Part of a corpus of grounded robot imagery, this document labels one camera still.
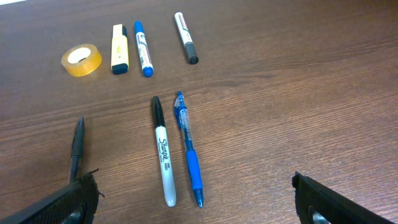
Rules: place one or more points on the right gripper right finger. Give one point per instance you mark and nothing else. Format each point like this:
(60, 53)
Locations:
(316, 203)

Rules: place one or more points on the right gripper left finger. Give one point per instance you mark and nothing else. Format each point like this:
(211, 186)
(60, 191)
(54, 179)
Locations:
(75, 203)

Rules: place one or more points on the yellow tape roll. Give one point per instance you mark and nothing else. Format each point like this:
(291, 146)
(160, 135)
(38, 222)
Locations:
(81, 60)

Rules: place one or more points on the yellow highlighter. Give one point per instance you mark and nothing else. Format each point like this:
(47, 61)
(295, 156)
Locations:
(119, 50)

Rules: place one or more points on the blue whiteboard marker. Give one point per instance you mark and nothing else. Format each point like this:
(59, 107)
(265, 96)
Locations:
(143, 50)

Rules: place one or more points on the black whiteboard marker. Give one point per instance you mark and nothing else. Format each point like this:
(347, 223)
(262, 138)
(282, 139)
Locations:
(186, 38)

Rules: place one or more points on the black pen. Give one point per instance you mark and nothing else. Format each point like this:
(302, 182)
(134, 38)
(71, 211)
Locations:
(77, 149)

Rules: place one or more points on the black sharpie marker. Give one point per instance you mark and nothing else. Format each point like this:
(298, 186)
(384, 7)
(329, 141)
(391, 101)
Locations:
(164, 153)

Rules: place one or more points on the blue gel pen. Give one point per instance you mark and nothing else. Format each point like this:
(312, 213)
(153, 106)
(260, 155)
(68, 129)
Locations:
(182, 117)

